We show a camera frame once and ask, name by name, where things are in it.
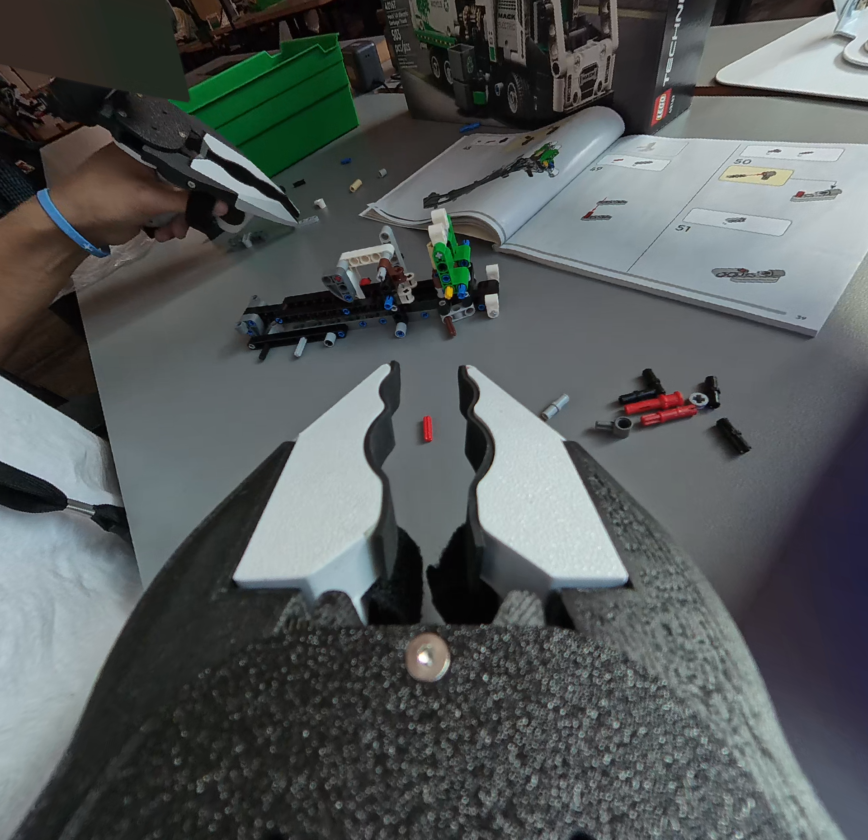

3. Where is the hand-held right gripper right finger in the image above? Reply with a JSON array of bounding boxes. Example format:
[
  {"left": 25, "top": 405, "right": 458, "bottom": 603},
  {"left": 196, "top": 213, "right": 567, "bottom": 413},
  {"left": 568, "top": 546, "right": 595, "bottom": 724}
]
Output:
[{"left": 458, "top": 364, "right": 630, "bottom": 625}]

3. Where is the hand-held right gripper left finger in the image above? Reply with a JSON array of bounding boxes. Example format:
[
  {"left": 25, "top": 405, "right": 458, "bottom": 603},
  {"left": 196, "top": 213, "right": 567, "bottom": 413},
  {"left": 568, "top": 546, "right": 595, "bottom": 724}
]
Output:
[{"left": 232, "top": 362, "right": 401, "bottom": 625}]

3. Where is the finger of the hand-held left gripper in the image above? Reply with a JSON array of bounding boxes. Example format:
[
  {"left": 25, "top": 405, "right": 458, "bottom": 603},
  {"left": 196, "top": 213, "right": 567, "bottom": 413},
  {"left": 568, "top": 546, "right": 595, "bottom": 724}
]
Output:
[
  {"left": 190, "top": 159, "right": 301, "bottom": 229},
  {"left": 202, "top": 131, "right": 297, "bottom": 212}
]

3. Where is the person's left forearm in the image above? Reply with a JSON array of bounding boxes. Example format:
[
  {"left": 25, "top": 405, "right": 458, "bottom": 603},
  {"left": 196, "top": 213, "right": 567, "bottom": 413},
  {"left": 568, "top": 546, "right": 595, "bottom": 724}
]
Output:
[{"left": 0, "top": 189, "right": 109, "bottom": 361}]

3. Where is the partly built lego truck chassis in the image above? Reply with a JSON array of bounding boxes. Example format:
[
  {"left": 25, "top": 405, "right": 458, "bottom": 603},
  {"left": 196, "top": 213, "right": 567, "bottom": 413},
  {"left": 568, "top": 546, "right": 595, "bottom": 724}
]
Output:
[{"left": 235, "top": 207, "right": 503, "bottom": 365}]

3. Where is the open lego instruction booklet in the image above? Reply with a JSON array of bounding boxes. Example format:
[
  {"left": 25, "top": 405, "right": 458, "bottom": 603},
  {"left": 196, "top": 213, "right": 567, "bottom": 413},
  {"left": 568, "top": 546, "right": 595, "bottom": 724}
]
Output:
[{"left": 359, "top": 105, "right": 859, "bottom": 339}]

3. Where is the lego truck set box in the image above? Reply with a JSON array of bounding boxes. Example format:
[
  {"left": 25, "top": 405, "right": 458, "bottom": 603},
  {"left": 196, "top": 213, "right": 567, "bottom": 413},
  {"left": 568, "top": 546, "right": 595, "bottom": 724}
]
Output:
[{"left": 376, "top": 0, "right": 713, "bottom": 136}]

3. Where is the person's left hand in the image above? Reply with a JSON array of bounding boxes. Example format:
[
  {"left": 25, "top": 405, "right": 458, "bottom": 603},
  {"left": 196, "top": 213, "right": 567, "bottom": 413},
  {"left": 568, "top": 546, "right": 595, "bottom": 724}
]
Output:
[{"left": 51, "top": 165, "right": 206, "bottom": 247}]

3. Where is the green plastic bin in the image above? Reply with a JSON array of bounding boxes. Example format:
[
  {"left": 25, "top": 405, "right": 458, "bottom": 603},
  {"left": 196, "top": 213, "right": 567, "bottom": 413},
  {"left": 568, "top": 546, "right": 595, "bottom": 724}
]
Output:
[{"left": 186, "top": 33, "right": 360, "bottom": 179}]

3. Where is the blue wristband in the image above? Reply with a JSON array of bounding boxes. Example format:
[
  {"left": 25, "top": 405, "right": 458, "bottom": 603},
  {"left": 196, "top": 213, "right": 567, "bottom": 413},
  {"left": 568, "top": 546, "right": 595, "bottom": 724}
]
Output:
[{"left": 37, "top": 188, "right": 111, "bottom": 258}]

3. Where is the clear plastic bag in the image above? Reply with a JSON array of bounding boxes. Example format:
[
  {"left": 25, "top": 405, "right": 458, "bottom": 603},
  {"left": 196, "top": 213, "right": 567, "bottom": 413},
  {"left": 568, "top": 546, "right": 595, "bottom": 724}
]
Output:
[{"left": 71, "top": 233, "right": 204, "bottom": 295}]

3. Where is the grey plastic box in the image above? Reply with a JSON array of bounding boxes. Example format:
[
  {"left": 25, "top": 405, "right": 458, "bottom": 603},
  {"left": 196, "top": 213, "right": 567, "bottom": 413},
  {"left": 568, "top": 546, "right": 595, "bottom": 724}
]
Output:
[{"left": 342, "top": 38, "right": 389, "bottom": 95}]

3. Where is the cluttered wooden workbench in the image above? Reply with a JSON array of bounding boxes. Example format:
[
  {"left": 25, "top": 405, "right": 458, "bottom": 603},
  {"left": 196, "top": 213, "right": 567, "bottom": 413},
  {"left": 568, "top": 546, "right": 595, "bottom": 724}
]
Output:
[{"left": 170, "top": 0, "right": 381, "bottom": 61}]

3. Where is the white lamp base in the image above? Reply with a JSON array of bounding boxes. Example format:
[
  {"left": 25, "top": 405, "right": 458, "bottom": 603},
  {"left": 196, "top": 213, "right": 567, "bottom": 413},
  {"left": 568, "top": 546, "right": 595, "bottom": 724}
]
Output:
[{"left": 715, "top": 0, "right": 868, "bottom": 105}]

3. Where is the black strap with metal ring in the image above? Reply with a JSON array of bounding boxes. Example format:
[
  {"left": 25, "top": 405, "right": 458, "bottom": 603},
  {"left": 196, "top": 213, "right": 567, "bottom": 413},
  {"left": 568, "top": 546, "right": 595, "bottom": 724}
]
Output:
[{"left": 0, "top": 460, "right": 131, "bottom": 543}]

